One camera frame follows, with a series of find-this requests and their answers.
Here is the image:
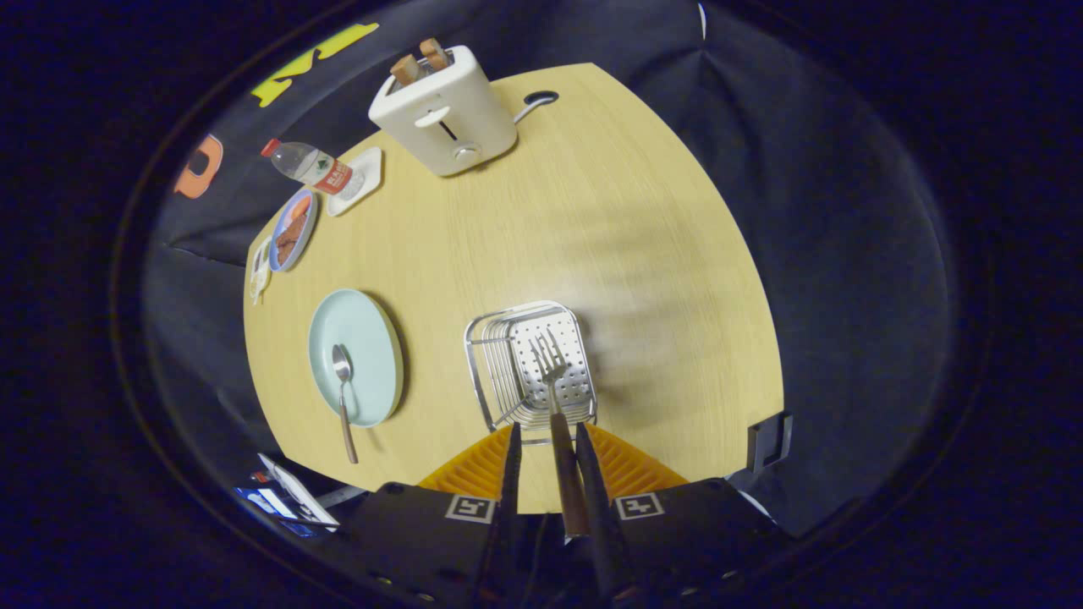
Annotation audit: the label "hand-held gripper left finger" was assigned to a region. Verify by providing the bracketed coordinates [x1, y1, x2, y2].
[351, 423, 524, 606]

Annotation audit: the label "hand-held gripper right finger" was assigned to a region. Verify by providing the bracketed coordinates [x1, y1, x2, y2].
[575, 421, 792, 606]

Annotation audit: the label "wooden-handled metal fork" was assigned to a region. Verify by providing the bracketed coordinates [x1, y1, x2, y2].
[531, 328, 591, 539]

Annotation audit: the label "wooden-handled metal spoon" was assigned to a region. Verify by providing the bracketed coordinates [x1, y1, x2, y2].
[332, 343, 360, 464]

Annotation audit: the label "black table clamp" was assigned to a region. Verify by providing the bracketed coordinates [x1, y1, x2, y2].
[746, 412, 794, 473]

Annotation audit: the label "pale green plate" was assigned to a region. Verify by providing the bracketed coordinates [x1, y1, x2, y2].
[307, 288, 405, 428]

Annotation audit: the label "white and blue papers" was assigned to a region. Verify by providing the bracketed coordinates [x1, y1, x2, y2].
[234, 453, 341, 539]

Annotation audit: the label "white divided sauce dish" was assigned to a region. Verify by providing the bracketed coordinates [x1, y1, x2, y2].
[250, 237, 273, 305]

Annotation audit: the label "blue plate with food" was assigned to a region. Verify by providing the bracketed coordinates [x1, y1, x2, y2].
[268, 189, 319, 273]

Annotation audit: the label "white square coaster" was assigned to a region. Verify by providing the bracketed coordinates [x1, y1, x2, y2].
[327, 146, 383, 217]

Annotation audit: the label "black backdrop cloth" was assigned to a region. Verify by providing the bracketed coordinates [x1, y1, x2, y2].
[140, 0, 957, 542]

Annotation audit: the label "clear red-capped water bottle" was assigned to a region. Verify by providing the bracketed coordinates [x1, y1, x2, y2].
[261, 139, 355, 195]

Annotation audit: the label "cream white toaster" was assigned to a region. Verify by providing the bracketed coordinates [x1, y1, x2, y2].
[368, 45, 519, 178]

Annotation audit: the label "perforated metal wire basket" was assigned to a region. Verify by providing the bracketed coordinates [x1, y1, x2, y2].
[463, 300, 598, 447]

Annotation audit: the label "grey toaster cable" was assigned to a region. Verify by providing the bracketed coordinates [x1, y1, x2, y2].
[513, 91, 559, 125]

